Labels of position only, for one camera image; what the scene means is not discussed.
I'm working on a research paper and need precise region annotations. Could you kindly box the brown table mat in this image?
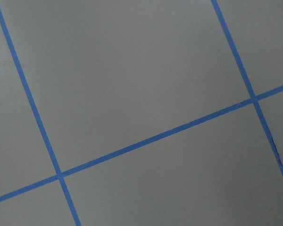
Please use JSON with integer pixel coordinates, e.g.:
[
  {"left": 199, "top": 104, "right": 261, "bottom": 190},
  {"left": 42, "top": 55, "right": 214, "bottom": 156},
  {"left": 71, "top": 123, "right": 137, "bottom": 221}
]
[{"left": 0, "top": 0, "right": 283, "bottom": 226}]

